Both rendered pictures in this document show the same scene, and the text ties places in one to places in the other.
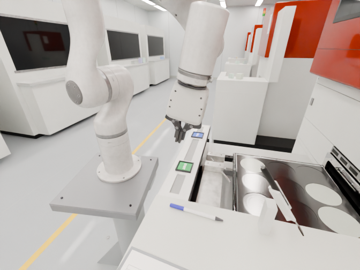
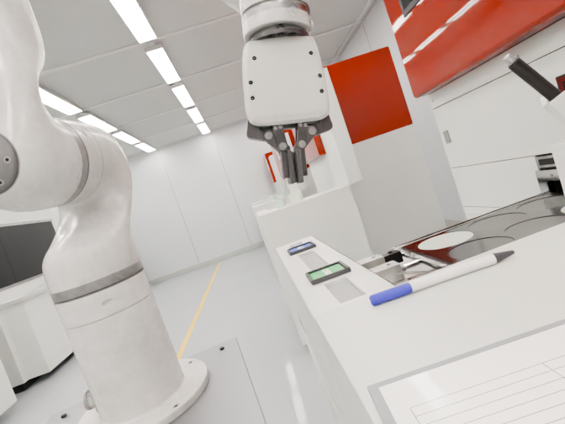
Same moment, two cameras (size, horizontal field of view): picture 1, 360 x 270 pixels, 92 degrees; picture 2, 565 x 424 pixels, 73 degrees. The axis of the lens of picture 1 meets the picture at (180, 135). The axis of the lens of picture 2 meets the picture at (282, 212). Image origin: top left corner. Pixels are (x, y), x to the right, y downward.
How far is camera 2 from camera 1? 0.32 m
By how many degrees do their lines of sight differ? 30
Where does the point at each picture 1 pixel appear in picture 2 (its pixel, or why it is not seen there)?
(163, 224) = (396, 325)
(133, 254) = (394, 389)
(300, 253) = not seen: outside the picture
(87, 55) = (15, 71)
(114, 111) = (98, 220)
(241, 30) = (251, 156)
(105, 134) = (91, 279)
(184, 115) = (292, 103)
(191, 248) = (519, 304)
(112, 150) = (121, 324)
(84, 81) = (19, 120)
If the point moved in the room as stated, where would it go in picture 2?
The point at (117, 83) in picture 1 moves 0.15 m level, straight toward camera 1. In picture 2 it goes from (94, 141) to (127, 98)
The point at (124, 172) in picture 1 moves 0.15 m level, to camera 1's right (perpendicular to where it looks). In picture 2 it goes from (168, 396) to (266, 347)
